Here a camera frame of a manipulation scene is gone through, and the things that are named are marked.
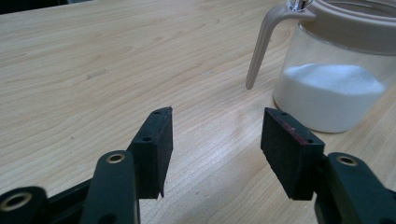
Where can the glass jar with beige lid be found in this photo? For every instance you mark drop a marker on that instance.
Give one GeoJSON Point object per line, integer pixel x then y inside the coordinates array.
{"type": "Point", "coordinates": [348, 34]}

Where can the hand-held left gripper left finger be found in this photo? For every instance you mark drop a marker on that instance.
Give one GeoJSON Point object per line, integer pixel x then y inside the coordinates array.
{"type": "Point", "coordinates": [152, 155]}

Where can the white granular powder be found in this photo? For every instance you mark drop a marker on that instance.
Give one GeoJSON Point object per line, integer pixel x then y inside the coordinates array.
{"type": "Point", "coordinates": [327, 93]}

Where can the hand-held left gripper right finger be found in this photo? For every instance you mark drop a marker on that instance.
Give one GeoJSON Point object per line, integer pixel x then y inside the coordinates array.
{"type": "Point", "coordinates": [292, 161]}

